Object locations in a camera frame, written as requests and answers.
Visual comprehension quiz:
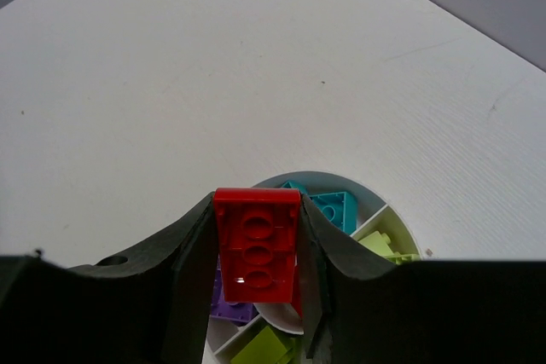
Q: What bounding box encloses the white round divided container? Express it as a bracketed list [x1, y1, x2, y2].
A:
[203, 170, 421, 363]

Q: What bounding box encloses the purple lego brick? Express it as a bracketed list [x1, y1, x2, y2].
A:
[209, 255, 259, 324]

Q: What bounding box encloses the lime lego plate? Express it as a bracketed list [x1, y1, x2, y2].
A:
[384, 252, 421, 265]

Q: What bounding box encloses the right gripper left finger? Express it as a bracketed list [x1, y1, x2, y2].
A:
[1, 196, 218, 363]

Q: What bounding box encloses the pale green lego brick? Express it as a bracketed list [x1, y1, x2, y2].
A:
[358, 231, 399, 258]

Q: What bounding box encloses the red stepped lego brick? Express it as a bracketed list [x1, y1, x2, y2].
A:
[212, 188, 301, 303]

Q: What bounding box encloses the lime lego brick small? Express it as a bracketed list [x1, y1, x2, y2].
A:
[229, 326, 300, 364]

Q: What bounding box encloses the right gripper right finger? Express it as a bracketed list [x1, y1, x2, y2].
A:
[298, 197, 545, 363]

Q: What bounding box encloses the teal small lego brick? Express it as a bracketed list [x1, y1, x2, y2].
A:
[280, 180, 309, 195]

